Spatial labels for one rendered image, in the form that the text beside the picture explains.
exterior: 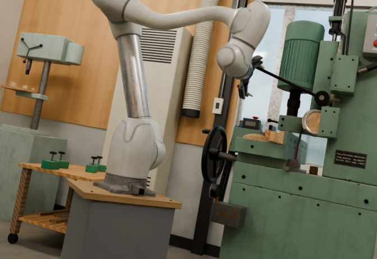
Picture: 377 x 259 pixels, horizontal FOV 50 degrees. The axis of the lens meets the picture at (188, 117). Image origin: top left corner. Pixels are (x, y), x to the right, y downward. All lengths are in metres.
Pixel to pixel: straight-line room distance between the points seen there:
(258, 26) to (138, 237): 0.86
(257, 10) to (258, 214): 0.81
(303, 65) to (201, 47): 1.63
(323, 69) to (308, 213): 0.63
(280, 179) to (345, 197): 0.25
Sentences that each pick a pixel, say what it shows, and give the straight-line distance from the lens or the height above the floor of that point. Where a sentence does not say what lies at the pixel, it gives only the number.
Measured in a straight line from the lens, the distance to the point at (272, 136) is 1.60.
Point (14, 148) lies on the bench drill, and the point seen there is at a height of 0.57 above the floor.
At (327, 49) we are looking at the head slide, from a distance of 1.91.
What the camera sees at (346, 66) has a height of 1.25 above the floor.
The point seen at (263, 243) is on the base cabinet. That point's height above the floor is 0.49.
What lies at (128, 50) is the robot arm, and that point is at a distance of 1.76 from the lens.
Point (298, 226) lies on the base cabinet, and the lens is 1.69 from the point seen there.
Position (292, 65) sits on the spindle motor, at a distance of 1.89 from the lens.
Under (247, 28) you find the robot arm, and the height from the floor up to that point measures 1.28.
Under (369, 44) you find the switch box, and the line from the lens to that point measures 1.80.
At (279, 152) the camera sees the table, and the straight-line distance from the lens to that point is 1.66.
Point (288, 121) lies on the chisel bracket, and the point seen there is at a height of 1.02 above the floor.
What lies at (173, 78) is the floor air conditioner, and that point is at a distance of 3.27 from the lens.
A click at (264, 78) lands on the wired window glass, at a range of 3.46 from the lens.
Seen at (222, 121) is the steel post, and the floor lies 1.09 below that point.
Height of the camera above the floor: 0.81
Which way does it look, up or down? 4 degrees up
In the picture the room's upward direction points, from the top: 10 degrees clockwise
